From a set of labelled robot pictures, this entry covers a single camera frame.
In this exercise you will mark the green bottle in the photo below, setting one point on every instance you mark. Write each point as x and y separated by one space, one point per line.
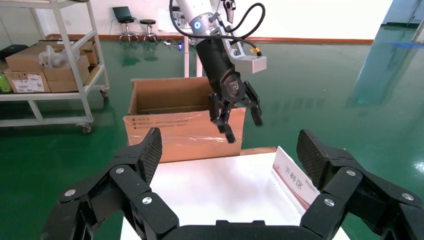
4 82

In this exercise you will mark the white plastic bag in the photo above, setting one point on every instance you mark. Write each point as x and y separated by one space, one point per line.
54 58

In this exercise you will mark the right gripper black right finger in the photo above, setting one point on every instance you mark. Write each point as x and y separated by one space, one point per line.
357 188

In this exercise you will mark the black bag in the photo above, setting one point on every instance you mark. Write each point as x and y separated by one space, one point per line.
11 51

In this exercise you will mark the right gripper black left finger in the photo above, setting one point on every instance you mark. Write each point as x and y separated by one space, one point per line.
129 185

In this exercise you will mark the white metal shelf cart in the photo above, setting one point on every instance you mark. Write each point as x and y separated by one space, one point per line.
79 82

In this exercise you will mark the cardboard box with shipping label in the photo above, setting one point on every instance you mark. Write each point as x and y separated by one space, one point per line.
28 82

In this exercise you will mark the black open laptop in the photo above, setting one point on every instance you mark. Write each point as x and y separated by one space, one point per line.
122 13

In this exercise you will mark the acrylic sign with red text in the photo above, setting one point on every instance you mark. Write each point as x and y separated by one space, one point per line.
294 179

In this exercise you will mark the small cardboard box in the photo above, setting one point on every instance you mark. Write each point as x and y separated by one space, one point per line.
172 109

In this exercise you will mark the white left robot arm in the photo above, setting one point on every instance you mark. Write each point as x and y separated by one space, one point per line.
198 16

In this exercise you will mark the plain cardboard box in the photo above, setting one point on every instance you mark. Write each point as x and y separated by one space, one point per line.
87 49
63 86
59 74
21 61

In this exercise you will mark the white vertical post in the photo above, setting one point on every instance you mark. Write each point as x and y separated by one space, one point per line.
199 69
186 56

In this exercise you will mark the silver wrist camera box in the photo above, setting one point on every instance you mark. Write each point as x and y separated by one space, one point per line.
251 64

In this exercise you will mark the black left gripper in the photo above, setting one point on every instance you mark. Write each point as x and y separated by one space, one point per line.
222 73

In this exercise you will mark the silver camera mount bracket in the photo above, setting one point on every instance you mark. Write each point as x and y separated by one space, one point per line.
232 46

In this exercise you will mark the large open cardboard box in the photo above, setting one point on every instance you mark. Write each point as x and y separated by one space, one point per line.
182 139

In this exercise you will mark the black round stool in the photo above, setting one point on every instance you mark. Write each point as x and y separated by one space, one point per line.
127 28
148 28

